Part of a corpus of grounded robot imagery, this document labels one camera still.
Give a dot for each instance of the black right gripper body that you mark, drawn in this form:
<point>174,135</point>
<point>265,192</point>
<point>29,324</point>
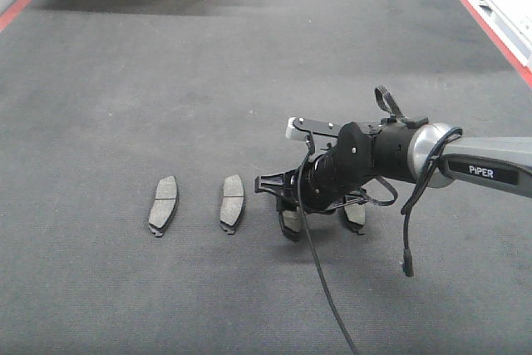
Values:
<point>315,186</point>

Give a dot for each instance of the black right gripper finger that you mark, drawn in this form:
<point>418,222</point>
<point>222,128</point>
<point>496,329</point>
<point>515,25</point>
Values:
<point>345,221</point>
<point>283,205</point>

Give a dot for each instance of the brake pad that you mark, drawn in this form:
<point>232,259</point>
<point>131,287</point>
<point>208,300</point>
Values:
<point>290,224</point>
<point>233,204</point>
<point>357,214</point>
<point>164,206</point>

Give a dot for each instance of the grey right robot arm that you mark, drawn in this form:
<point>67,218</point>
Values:
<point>422,153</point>

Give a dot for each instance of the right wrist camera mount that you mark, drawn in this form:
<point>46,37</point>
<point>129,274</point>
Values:
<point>298,128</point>

